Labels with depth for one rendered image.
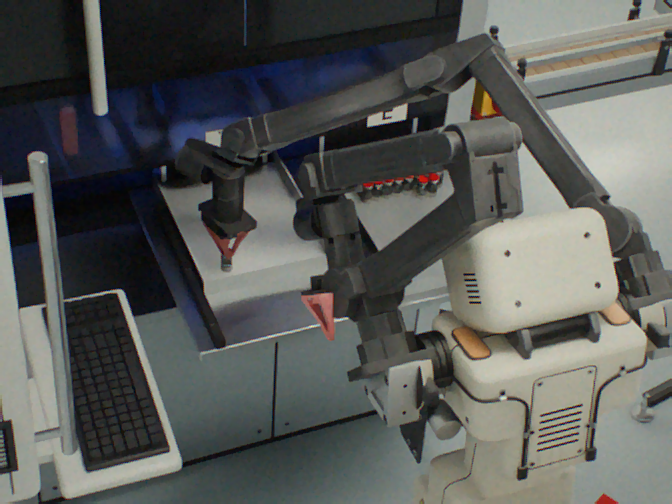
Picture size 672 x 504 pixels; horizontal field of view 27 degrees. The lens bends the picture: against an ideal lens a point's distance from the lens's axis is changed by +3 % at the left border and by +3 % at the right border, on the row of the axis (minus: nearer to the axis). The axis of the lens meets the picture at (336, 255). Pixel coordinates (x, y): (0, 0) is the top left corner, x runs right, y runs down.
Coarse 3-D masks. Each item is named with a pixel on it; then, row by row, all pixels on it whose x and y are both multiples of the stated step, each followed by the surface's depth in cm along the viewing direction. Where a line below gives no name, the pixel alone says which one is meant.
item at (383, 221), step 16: (448, 176) 280; (352, 192) 274; (448, 192) 276; (368, 208) 271; (384, 208) 271; (400, 208) 271; (416, 208) 272; (432, 208) 272; (368, 224) 267; (384, 224) 267; (400, 224) 268; (368, 240) 261; (384, 240) 264; (432, 272) 258; (416, 288) 252; (432, 288) 254
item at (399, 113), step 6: (396, 108) 273; (402, 108) 273; (378, 114) 272; (390, 114) 273; (396, 114) 274; (402, 114) 274; (372, 120) 272; (378, 120) 273; (384, 120) 274; (390, 120) 274; (396, 120) 275
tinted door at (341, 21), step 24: (264, 0) 245; (288, 0) 247; (312, 0) 249; (336, 0) 251; (360, 0) 253; (384, 0) 256; (408, 0) 258; (432, 0) 260; (264, 24) 249; (288, 24) 251; (312, 24) 253; (336, 24) 255; (360, 24) 257; (384, 24) 259
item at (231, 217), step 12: (204, 204) 247; (216, 204) 242; (228, 204) 241; (240, 204) 242; (216, 216) 244; (228, 216) 243; (240, 216) 244; (228, 228) 243; (240, 228) 243; (252, 228) 245
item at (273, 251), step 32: (160, 192) 267; (192, 192) 271; (256, 192) 272; (288, 192) 273; (192, 224) 264; (288, 224) 266; (192, 256) 252; (256, 256) 258; (288, 256) 259; (320, 256) 254; (224, 288) 250
